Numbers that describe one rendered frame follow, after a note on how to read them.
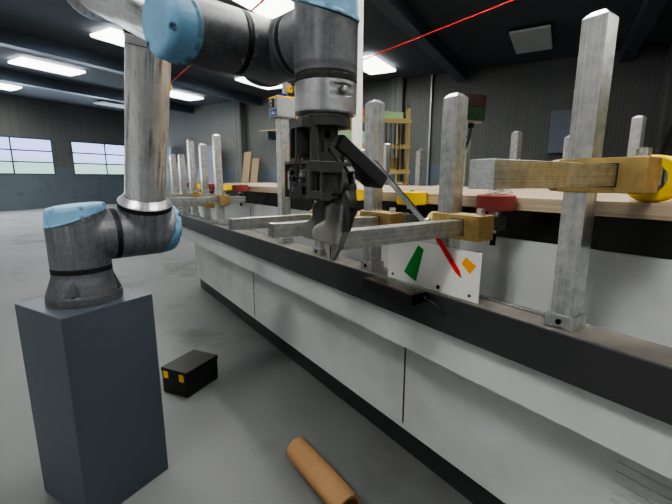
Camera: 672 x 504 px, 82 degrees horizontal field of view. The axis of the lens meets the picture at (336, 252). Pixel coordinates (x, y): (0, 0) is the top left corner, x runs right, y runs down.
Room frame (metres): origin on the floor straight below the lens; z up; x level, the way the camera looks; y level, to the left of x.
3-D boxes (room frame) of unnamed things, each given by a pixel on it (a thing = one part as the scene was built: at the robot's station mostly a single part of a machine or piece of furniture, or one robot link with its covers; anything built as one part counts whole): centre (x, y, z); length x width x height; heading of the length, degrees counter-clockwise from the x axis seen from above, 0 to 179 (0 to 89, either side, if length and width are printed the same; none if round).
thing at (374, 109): (1.02, -0.10, 0.89); 0.03 x 0.03 x 0.48; 35
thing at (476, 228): (0.80, -0.25, 0.85); 0.13 x 0.06 x 0.05; 35
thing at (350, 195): (0.58, -0.01, 0.90); 0.05 x 0.02 x 0.09; 34
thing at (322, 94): (0.59, 0.01, 1.05); 0.10 x 0.09 x 0.05; 34
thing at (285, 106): (1.44, 0.19, 1.18); 0.07 x 0.07 x 0.08; 35
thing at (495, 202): (0.84, -0.35, 0.85); 0.08 x 0.08 x 0.11
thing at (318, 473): (1.04, 0.05, 0.04); 0.30 x 0.08 x 0.08; 35
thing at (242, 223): (1.14, 0.10, 0.82); 0.43 x 0.03 x 0.04; 125
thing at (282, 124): (1.44, 0.19, 0.93); 0.05 x 0.04 x 0.45; 35
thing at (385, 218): (1.00, -0.11, 0.83); 0.13 x 0.06 x 0.05; 35
